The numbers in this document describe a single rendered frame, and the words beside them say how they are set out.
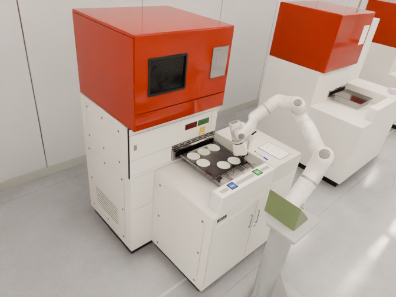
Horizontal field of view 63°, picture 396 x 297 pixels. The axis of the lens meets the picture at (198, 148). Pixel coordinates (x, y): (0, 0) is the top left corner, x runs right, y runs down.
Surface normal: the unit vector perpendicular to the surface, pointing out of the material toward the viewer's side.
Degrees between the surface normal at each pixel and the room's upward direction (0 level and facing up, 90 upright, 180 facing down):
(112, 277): 0
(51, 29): 90
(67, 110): 90
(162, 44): 90
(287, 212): 90
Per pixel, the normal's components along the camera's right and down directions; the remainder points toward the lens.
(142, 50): 0.67, 0.44
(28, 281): 0.10, -0.84
